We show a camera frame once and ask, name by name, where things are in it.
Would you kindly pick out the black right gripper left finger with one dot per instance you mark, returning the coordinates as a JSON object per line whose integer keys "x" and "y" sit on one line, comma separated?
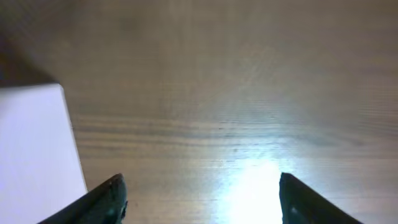
{"x": 105, "y": 204}

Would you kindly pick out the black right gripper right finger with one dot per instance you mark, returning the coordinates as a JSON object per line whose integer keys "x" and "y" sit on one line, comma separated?
{"x": 300, "y": 204}

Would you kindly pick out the white cardboard box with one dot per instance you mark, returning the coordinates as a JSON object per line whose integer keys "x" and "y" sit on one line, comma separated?
{"x": 40, "y": 167}

